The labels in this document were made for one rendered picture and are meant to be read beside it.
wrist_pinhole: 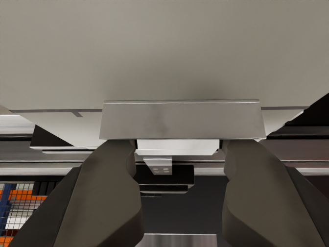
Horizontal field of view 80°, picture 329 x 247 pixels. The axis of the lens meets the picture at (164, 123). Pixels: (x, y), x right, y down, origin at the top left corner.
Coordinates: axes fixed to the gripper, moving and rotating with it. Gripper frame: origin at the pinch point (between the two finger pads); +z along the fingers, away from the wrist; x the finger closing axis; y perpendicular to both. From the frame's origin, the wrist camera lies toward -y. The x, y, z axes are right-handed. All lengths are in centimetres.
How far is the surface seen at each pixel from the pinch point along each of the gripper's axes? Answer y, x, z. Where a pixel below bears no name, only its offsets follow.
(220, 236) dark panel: 54, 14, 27
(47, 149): 5.8, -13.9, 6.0
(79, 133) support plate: 1.9, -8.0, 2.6
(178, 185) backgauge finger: 22.1, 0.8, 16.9
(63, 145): 5.1, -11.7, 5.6
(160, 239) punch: 11.8, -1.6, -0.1
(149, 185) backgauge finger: 22.1, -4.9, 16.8
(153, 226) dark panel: 53, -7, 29
